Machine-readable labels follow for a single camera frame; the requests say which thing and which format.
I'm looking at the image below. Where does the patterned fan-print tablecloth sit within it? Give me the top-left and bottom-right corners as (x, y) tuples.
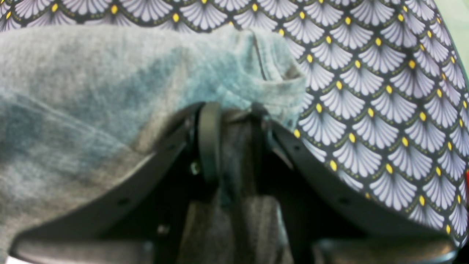
(1, 0), (468, 247)

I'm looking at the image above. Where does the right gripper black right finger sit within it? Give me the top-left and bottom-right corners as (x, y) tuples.
(251, 103), (458, 264)

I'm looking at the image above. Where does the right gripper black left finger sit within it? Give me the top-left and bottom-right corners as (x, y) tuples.
(10, 102), (222, 264)

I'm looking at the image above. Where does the grey T-shirt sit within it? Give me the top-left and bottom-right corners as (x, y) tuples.
(1, 25), (306, 263)

